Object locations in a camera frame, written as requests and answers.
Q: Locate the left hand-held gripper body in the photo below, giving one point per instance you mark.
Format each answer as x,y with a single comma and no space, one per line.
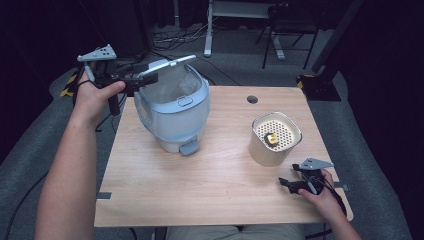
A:
100,53

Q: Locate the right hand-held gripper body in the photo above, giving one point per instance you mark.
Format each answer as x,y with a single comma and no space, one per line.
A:
313,164

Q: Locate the beige container with perforated strainer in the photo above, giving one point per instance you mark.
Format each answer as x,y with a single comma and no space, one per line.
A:
263,153

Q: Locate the white and blue pedal bin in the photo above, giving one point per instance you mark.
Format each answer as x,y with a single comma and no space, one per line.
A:
176,113

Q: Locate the person's right hand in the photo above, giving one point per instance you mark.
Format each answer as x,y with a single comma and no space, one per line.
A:
323,200

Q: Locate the person's left hand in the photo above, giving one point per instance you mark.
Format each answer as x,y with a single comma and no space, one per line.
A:
91,100

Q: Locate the grey tape strip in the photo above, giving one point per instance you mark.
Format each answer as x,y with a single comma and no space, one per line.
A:
104,195
343,187

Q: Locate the black yellow striped stand base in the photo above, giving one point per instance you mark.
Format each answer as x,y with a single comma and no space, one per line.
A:
318,88
68,86

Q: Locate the black chair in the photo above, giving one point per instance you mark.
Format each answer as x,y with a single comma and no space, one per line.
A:
290,23

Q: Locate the white desk frame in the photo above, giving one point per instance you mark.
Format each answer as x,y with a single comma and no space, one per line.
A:
209,36

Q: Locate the dark slanted stand post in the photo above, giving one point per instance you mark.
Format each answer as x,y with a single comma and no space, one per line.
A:
336,33

